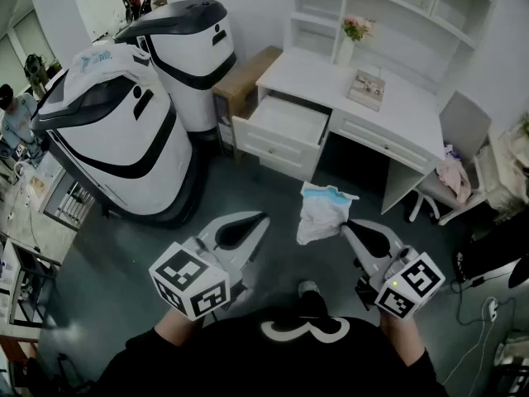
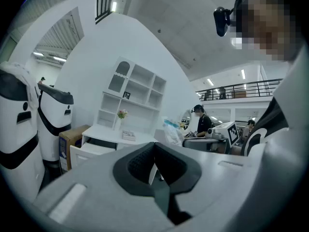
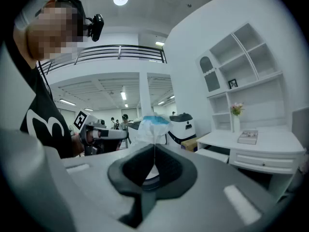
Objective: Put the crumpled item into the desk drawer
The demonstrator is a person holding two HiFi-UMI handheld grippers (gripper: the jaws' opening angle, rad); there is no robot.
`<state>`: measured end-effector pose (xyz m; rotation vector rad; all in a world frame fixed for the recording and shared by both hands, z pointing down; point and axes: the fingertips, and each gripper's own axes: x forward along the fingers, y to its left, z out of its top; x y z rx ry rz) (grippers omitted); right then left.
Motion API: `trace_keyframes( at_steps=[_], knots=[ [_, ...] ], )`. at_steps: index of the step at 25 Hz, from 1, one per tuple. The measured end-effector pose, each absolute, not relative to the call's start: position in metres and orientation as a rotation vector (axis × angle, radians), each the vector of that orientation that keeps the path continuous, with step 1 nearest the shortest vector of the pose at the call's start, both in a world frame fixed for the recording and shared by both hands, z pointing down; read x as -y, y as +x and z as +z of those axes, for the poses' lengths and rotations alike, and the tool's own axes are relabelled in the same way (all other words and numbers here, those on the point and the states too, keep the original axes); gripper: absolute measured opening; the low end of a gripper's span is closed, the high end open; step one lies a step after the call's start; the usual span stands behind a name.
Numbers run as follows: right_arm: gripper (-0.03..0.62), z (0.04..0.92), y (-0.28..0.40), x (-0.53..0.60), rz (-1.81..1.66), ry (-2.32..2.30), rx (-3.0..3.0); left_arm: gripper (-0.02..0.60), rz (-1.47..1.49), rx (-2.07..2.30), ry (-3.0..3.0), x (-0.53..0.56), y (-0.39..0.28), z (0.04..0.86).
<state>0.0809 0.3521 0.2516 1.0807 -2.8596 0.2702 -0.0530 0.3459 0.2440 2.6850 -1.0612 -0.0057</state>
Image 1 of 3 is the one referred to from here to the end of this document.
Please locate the clear plastic bag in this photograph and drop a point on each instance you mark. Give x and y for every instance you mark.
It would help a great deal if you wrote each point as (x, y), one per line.
(320, 213)

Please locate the white printed cloth bag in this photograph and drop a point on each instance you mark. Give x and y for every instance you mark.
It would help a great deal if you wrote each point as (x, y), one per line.
(107, 66)

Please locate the grey chair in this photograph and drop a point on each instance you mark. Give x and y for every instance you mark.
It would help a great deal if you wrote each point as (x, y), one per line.
(465, 126)

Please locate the white power strip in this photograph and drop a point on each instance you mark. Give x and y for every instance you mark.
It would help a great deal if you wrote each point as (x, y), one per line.
(492, 309)

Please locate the white desk drawer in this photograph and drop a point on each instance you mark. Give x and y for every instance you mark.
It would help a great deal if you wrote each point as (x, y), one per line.
(285, 126)

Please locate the person's grey shoe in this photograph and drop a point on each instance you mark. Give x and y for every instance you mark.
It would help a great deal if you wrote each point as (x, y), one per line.
(308, 288)

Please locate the small white cabinet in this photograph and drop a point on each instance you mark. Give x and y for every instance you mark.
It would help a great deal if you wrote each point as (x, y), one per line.
(68, 199)

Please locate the white vase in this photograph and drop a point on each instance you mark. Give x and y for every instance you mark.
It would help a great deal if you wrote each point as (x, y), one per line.
(346, 52)

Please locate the pink flower bouquet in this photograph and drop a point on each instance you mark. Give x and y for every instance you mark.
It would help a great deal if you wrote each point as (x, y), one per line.
(357, 26)

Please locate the person's right forearm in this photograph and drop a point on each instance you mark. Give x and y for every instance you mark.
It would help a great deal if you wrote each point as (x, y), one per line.
(400, 339)

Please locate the metal shelf rack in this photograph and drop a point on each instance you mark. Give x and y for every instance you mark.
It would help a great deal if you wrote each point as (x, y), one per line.
(33, 279)

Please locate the white writing desk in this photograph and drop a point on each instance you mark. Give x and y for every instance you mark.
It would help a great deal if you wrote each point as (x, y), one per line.
(396, 114)

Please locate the person's left forearm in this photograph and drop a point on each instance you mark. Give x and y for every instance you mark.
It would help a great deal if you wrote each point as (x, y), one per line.
(173, 327)

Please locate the pink cloth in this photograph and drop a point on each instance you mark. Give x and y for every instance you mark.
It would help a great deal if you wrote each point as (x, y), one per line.
(454, 178)

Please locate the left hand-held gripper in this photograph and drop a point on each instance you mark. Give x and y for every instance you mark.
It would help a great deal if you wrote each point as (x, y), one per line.
(186, 277)

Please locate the wooden side cabinet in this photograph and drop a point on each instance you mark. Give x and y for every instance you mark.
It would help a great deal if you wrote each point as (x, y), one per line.
(244, 79)

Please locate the person's dark trouser leg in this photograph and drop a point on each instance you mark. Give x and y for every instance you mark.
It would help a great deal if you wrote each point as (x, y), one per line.
(315, 304)

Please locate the cream bedding pile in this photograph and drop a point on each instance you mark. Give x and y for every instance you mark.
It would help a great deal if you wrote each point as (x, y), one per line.
(510, 168)

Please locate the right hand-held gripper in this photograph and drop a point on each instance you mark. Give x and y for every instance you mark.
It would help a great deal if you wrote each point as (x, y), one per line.
(413, 283)

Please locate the white black service robot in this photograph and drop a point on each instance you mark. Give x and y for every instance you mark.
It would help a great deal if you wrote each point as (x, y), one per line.
(124, 139)
(194, 44)

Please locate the white hutch shelf unit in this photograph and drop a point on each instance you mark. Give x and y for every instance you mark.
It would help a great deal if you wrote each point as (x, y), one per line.
(396, 19)

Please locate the beige book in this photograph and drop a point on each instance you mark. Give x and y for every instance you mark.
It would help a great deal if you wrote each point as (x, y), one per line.
(367, 89)

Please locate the black bag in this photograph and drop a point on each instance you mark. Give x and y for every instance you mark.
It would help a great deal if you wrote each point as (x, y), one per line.
(492, 250)

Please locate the person's black printed top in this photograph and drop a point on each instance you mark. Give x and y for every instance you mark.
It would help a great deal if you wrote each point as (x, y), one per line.
(256, 366)

